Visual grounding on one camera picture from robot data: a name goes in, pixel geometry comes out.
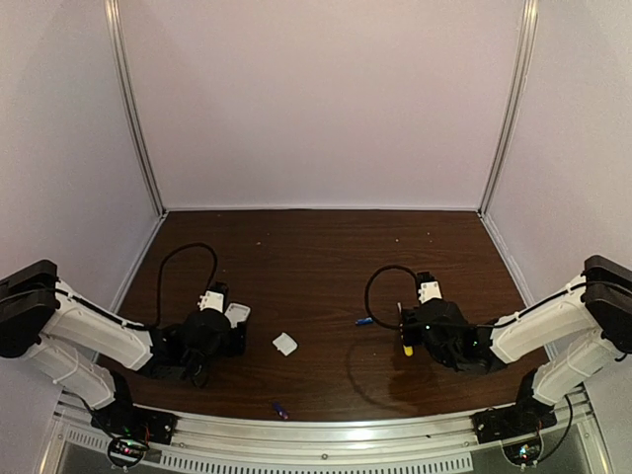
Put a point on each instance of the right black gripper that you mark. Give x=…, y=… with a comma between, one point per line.
x=408, y=327

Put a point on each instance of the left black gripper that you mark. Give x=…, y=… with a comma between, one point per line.
x=238, y=339

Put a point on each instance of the yellow handled screwdriver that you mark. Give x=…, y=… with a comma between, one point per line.
x=405, y=329

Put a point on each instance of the white remote control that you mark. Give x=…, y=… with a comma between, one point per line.
x=237, y=313

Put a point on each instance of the white battery cover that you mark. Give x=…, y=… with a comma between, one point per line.
x=285, y=344

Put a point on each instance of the purple battery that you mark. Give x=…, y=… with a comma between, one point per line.
x=280, y=411

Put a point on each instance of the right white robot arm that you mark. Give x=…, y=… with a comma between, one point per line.
x=594, y=306

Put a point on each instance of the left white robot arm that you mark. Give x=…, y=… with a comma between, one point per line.
x=45, y=321

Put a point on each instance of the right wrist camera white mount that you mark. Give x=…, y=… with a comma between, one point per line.
x=427, y=287

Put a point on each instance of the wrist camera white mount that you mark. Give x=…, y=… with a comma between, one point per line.
x=427, y=287
x=214, y=298

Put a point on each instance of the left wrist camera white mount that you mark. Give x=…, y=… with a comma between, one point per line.
x=214, y=298

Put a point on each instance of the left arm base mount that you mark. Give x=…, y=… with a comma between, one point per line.
x=132, y=431

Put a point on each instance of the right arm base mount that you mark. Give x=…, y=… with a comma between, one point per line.
x=517, y=428

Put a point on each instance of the right aluminium frame post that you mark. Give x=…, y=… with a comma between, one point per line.
x=523, y=56

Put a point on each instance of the aluminium frame post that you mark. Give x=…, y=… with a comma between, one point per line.
x=523, y=56
x=132, y=116

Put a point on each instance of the left aluminium frame post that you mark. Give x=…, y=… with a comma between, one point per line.
x=132, y=116

